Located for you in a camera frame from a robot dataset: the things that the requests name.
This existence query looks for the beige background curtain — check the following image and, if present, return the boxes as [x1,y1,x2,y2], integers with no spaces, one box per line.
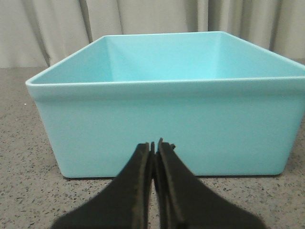
[0,0,305,68]

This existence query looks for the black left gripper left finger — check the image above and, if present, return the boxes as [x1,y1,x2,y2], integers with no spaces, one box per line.
[52,143,154,229]

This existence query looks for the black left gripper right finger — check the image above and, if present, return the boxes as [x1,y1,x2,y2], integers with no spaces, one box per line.
[154,140,266,229]

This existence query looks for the light blue plastic box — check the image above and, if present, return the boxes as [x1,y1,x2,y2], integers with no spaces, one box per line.
[26,31,305,178]

